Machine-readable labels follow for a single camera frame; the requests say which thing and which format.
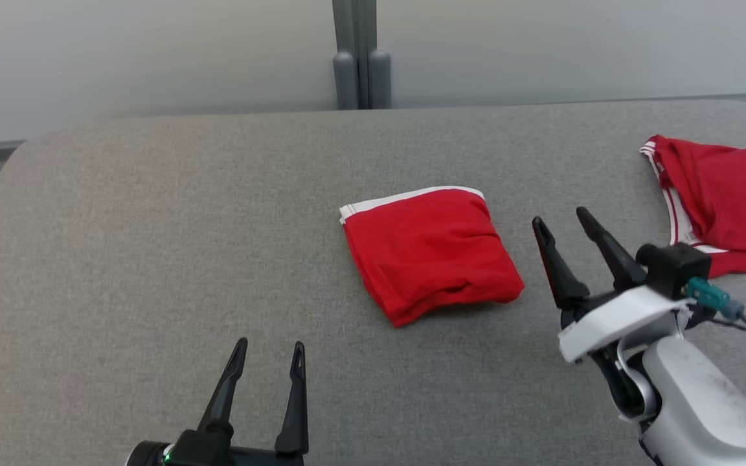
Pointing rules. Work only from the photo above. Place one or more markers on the grey partition post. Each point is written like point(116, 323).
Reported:
point(346, 71)
point(378, 77)

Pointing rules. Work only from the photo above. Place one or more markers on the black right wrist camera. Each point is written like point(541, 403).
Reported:
point(674, 268)

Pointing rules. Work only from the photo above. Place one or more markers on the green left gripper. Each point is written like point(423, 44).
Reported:
point(211, 453)

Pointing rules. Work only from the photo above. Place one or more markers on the red shorts with white stripes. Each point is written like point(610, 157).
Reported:
point(431, 252)

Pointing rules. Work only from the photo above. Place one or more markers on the red basketball jersey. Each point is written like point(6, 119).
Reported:
point(729, 200)

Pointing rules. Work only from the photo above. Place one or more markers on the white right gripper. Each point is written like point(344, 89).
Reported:
point(619, 317)

